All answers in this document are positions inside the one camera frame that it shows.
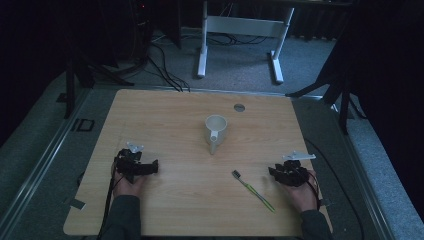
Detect person's right hand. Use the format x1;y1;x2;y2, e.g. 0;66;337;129
282;169;320;213

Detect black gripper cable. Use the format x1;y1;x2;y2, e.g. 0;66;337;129
95;163;125;240
303;137;365;240

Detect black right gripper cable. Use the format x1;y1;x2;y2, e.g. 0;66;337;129
303;137;365;240

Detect black floor cables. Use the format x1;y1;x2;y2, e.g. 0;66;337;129
133;31;192;93

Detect metal floor rail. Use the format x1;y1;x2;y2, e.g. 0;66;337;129
0;87;93;239
329;103;406;240

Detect white cup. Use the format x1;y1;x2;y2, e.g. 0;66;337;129
204;114;229;156

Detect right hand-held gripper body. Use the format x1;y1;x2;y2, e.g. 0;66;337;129
275;150;317;188

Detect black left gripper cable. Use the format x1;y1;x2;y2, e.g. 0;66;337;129
95;163;125;240

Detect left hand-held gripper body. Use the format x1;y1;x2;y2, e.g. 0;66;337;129
113;141;148;185

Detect grey tape piece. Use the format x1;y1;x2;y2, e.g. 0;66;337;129
61;197;87;211

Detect white metal desk frame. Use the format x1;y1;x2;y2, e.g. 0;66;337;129
196;0;296;85

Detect green toothbrush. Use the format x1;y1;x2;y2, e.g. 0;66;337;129
231;169;277;214

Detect black tripod stand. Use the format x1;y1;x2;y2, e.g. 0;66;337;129
56;29;135;120
285;33;368;136

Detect black computer tower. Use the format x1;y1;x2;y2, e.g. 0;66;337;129
128;0;156;64

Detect person's left hand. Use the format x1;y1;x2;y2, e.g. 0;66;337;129
112;171;148;199

